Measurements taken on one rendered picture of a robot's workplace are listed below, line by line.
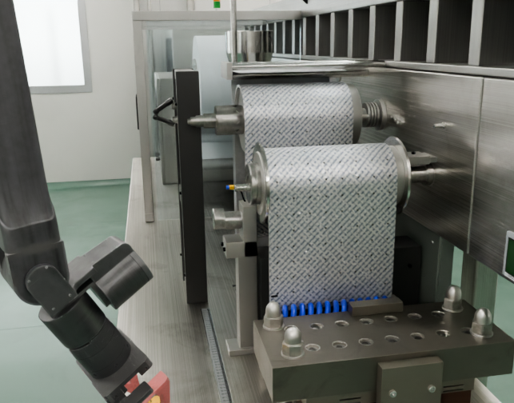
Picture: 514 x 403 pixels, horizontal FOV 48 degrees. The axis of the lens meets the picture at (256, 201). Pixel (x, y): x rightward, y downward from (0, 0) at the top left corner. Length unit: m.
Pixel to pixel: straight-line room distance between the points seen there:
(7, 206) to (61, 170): 6.09
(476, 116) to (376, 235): 0.27
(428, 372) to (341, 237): 0.27
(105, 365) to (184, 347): 0.52
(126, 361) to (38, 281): 0.16
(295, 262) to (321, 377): 0.23
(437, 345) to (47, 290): 0.61
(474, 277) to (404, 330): 0.39
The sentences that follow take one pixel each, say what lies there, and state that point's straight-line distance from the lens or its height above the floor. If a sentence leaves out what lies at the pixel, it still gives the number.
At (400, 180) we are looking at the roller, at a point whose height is 1.25.
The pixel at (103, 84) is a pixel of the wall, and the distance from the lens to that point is 6.54.
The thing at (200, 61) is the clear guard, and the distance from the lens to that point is 2.00.
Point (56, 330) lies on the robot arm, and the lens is 0.70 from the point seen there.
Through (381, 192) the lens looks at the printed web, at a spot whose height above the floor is 1.24.
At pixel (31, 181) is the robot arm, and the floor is 1.36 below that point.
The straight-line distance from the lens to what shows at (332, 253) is 1.07.
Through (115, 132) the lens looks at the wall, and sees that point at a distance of 6.59.
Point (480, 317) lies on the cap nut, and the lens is 1.03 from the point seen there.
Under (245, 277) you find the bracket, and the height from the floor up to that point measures 1.06.
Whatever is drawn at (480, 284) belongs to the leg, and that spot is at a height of 0.98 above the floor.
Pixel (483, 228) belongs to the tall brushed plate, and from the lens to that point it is 1.02.
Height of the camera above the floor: 1.50
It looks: 15 degrees down
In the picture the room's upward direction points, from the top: 1 degrees counter-clockwise
